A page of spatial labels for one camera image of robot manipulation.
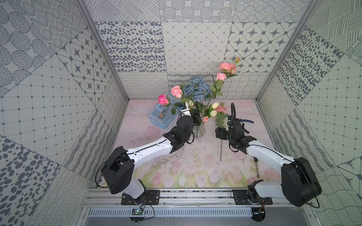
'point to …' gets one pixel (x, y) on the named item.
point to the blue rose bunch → (197, 89)
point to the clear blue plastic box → (160, 115)
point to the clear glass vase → (199, 131)
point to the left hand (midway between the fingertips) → (201, 111)
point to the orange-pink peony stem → (221, 116)
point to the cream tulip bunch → (209, 112)
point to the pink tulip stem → (205, 119)
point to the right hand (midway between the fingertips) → (222, 132)
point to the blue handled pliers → (246, 120)
